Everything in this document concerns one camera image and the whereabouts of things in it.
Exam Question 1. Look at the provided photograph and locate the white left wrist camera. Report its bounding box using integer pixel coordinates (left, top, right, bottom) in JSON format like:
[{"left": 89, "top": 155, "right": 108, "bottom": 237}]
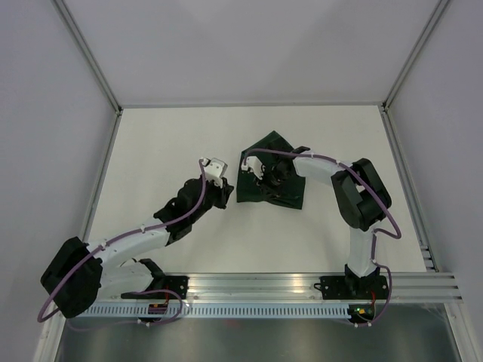
[{"left": 200, "top": 158, "right": 228, "bottom": 189}]

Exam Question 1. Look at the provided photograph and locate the aluminium front rail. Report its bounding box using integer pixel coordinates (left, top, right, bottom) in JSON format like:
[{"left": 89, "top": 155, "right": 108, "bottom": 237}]
[{"left": 52, "top": 270, "right": 463, "bottom": 302}]

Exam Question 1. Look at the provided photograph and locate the aluminium right frame post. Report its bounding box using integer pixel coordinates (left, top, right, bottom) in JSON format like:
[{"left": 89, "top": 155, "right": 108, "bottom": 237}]
[{"left": 381, "top": 0, "right": 452, "bottom": 112}]

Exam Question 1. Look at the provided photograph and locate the aluminium right side rail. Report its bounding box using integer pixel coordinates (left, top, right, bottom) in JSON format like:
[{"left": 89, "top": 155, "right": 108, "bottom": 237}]
[{"left": 378, "top": 103, "right": 440, "bottom": 272}]

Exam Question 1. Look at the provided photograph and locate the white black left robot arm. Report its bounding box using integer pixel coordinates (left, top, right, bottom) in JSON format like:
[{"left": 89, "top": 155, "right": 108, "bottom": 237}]
[{"left": 40, "top": 177, "right": 235, "bottom": 319}]

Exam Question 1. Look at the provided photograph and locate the dark green cloth napkin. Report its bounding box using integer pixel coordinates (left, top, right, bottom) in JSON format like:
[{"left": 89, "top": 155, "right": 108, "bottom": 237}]
[{"left": 236, "top": 131, "right": 307, "bottom": 210}]

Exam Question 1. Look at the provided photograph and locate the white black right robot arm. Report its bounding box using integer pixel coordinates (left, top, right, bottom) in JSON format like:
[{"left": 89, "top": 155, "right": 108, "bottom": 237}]
[{"left": 258, "top": 147, "right": 401, "bottom": 301}]

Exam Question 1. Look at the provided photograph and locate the aluminium frame post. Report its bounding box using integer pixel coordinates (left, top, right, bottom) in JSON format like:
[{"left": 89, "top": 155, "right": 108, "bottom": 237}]
[
  {"left": 381, "top": 0, "right": 452, "bottom": 112},
  {"left": 51, "top": 0, "right": 122, "bottom": 115}
]

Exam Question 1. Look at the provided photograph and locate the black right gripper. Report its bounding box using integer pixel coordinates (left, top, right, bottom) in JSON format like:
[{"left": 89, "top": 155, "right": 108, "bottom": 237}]
[{"left": 254, "top": 167, "right": 291, "bottom": 202}]

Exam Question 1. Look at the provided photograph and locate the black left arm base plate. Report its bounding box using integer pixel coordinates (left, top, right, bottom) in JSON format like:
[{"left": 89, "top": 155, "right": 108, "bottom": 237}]
[{"left": 121, "top": 275, "right": 189, "bottom": 300}]

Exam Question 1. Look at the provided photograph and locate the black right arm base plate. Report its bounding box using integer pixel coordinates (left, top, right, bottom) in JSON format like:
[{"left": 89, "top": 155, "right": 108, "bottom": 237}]
[{"left": 313, "top": 275, "right": 389, "bottom": 300}]

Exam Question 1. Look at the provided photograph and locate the aluminium left frame post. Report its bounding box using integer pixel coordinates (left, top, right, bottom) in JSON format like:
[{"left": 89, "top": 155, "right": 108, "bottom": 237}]
[{"left": 51, "top": 0, "right": 122, "bottom": 115}]

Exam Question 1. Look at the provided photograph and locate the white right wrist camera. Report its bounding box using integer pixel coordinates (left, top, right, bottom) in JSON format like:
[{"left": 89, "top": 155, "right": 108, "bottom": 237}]
[{"left": 241, "top": 156, "right": 265, "bottom": 179}]

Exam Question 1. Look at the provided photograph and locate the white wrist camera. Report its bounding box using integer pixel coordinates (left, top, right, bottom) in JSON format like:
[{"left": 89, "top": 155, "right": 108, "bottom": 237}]
[
  {"left": 241, "top": 156, "right": 265, "bottom": 179},
  {"left": 200, "top": 158, "right": 228, "bottom": 189}
]

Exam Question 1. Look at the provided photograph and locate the white slotted cable duct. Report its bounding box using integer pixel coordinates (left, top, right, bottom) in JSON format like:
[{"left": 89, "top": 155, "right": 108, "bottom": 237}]
[{"left": 82, "top": 302, "right": 350, "bottom": 319}]

